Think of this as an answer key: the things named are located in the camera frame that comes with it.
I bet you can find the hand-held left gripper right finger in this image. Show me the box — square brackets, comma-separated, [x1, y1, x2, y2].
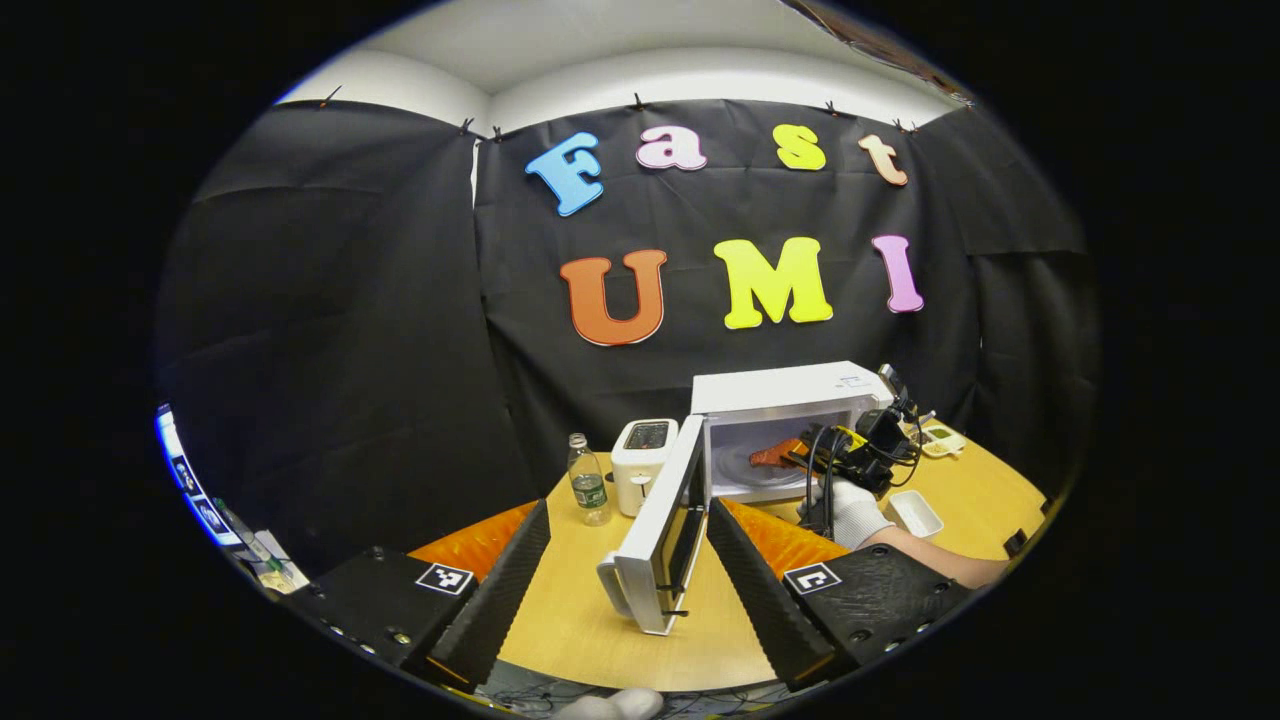
[707, 497, 976, 693]

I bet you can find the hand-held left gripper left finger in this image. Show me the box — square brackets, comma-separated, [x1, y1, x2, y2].
[283, 500, 551, 691]

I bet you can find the brown meat piece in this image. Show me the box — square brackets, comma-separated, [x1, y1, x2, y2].
[750, 438, 811, 471]

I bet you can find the white microwave oven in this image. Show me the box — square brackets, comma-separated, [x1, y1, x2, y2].
[597, 361, 896, 637]

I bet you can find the white divided bean dish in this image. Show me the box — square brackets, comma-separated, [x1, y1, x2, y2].
[915, 422, 967, 459]

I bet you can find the white rectangular tray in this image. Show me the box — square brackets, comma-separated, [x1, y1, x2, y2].
[886, 489, 945, 539]

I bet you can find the clear plastic water bottle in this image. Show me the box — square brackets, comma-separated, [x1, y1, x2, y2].
[568, 433, 612, 527]

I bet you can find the white toaster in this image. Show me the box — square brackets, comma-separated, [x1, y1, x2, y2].
[611, 418, 680, 518]

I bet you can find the black backdrop cloth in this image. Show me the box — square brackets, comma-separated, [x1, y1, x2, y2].
[155, 98, 1101, 581]

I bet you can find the blue lit display screen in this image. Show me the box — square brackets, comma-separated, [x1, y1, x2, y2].
[155, 403, 244, 548]

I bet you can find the row of backdrop clips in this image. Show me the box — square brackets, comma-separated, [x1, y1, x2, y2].
[318, 85, 919, 141]

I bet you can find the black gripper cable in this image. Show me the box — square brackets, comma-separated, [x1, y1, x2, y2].
[803, 425, 853, 541]

